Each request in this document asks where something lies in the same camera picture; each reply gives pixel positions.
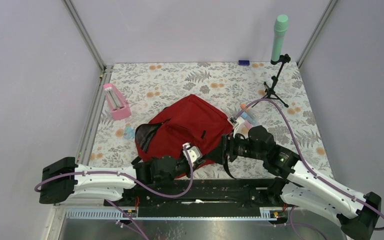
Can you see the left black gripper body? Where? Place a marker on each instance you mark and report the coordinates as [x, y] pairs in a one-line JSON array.
[[180, 169]]

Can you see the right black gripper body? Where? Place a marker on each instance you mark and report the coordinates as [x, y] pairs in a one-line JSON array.
[[239, 147]]

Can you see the red backpack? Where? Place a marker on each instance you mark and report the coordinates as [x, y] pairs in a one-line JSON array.
[[189, 120]]

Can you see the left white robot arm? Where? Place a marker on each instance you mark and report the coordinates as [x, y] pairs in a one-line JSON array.
[[65, 179]]

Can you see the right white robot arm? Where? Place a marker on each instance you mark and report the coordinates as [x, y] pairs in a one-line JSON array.
[[299, 184]]

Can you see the blue correction tape pack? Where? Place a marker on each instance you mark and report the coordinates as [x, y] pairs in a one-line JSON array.
[[129, 132]]

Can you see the pink highlighter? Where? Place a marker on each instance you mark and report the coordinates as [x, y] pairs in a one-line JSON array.
[[248, 125]]

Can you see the blue highlighter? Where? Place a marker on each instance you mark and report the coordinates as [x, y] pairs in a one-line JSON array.
[[250, 120]]

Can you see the orange highlighter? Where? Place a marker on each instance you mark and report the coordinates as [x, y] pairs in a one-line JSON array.
[[248, 110]]

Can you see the floral table mat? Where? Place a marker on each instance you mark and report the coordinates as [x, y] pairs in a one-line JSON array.
[[151, 87]]

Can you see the pink metronome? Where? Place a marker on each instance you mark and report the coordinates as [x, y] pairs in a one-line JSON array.
[[119, 107]]

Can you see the small blue box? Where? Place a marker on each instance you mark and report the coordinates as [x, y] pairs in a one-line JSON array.
[[243, 62]]

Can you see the black tripod mic stand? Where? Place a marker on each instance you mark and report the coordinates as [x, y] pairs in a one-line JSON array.
[[270, 92]]

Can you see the green microphone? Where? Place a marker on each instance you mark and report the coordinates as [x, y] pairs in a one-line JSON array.
[[280, 28]]

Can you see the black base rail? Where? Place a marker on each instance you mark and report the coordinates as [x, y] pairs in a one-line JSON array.
[[226, 198]]

